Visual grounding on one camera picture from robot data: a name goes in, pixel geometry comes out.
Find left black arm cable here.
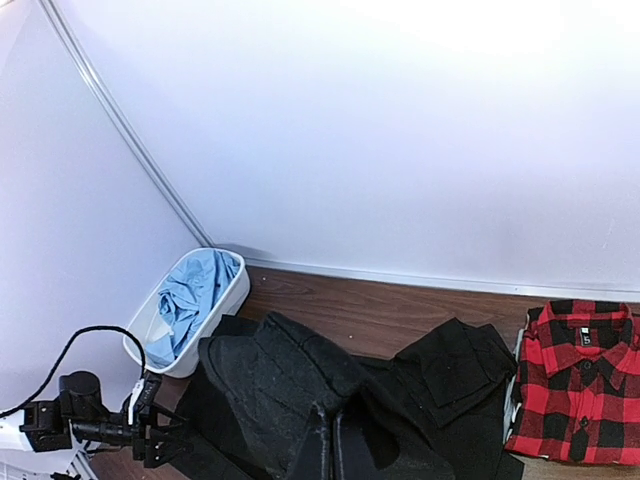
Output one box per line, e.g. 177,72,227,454
0,324,149,421

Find light blue shirt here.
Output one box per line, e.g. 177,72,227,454
145,248,244,372

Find left aluminium frame post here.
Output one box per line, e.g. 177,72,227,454
37,0,215,247

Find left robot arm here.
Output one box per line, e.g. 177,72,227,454
1,371,193,469

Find white plastic basin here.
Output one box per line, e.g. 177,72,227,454
122,247,251,379

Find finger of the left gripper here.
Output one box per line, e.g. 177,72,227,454
154,403,188,430
157,435,193,463

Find red black plaid shirt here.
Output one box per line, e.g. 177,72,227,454
504,299,640,467

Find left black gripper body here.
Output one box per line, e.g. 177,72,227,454
132,409,174,468

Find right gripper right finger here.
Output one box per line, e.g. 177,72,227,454
333,410,380,480

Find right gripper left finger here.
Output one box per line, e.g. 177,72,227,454
289,404,332,480

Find black long sleeve shirt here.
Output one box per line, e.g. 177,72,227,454
173,312,524,479

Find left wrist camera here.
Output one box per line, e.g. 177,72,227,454
123,371,162,425

